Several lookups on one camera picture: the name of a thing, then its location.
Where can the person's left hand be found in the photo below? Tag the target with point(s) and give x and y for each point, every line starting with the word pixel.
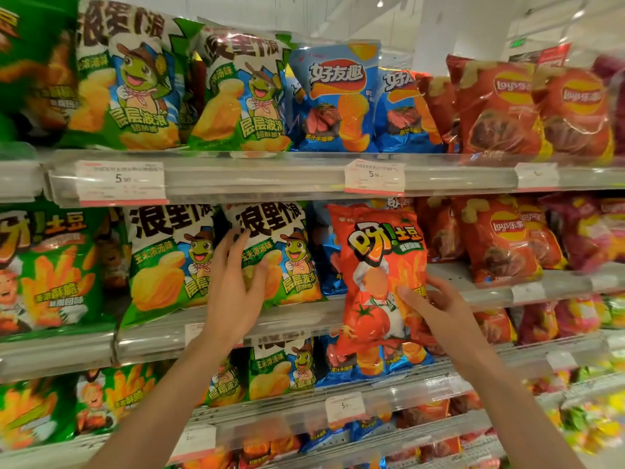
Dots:
pixel 234 297

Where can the person's right hand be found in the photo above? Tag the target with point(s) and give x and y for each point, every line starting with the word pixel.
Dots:
pixel 449 322

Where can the red tomato fries bag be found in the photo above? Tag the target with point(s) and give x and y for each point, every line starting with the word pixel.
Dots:
pixel 381 278

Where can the metal store shelving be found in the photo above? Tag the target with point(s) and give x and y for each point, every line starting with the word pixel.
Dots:
pixel 244 178

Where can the person's right forearm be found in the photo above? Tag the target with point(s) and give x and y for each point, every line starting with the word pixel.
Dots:
pixel 522 420

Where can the person's left forearm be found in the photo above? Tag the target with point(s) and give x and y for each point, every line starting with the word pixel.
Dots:
pixel 161 415

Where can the white price tag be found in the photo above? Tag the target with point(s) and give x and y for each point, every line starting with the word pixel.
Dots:
pixel 527 293
pixel 603 283
pixel 537 175
pixel 561 360
pixel 193 442
pixel 374 177
pixel 193 332
pixel 345 407
pixel 122 183

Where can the red hanging sign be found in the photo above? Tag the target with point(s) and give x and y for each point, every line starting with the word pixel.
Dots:
pixel 552 54

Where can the green exit sign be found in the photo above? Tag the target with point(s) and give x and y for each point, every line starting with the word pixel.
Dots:
pixel 517 43

